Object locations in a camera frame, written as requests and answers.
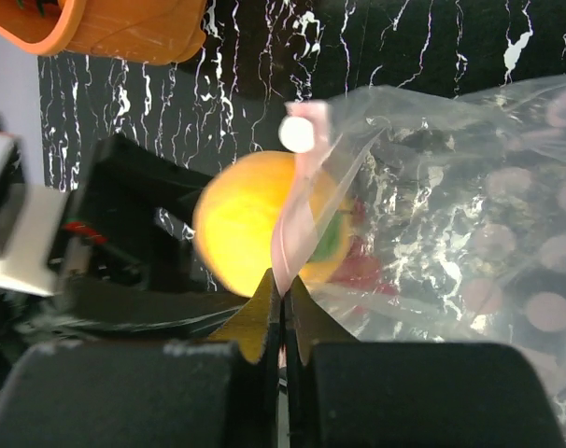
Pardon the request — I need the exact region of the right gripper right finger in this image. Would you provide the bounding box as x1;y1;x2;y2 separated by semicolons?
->
282;279;565;448

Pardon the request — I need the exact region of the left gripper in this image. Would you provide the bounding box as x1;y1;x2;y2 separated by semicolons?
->
0;133;265;342

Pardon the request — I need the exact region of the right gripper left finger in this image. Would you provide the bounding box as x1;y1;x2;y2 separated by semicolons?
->
0;272;281;447

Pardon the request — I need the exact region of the yellow pink peach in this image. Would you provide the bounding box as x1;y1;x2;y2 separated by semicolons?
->
192;151;352;297

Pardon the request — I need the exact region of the light red grape bunch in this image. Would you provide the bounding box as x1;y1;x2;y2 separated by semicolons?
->
329;200;398;300

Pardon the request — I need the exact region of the pink zip top bag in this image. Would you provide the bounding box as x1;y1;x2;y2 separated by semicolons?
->
269;72;566;402

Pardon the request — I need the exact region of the black marble pattern mat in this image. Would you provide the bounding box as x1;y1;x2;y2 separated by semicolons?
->
37;0;566;448

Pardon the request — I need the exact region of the orange plastic fruit basket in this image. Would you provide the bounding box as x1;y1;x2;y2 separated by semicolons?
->
0;0;206;65

